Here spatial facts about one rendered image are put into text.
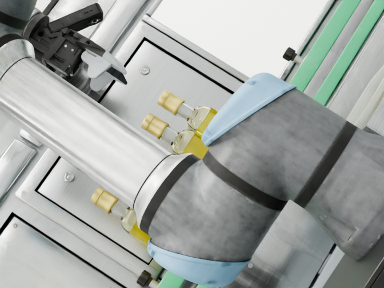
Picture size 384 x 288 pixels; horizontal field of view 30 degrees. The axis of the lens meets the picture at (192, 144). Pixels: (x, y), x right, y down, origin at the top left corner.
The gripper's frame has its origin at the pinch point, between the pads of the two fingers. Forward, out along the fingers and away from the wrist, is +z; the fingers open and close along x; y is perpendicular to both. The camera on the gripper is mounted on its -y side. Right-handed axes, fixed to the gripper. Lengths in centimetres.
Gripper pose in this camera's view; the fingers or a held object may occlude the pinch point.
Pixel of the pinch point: (123, 72)
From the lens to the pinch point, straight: 142.3
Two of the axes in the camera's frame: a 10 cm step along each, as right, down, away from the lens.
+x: 0.6, -2.7, -9.6
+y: -5.4, 8.0, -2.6
